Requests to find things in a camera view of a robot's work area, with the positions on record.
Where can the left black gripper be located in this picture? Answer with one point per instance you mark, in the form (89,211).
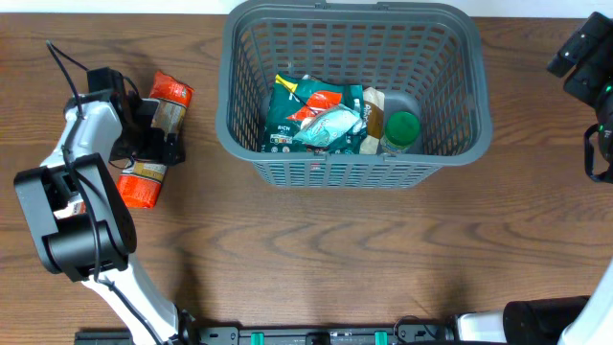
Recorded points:
(157,149)

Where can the orange pasta package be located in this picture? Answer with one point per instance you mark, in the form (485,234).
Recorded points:
(160,116)

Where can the green coffee bag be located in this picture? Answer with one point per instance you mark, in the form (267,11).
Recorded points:
(294,102)

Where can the mint green wipes packet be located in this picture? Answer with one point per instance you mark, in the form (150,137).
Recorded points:
(329,126)

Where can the dried mushroom bag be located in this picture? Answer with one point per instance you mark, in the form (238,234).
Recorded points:
(374,117)

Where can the green lid jar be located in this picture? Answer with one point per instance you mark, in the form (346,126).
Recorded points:
(401,132)

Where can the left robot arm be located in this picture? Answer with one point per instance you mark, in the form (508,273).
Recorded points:
(77,218)

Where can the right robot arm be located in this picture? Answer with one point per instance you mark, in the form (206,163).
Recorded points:
(585,61)

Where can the tissue pack multipack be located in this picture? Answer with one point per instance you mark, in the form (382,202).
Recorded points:
(75,206)

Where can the grey plastic basket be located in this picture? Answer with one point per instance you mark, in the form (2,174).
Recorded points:
(426,58)

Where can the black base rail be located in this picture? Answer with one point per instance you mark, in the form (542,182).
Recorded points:
(411,333)

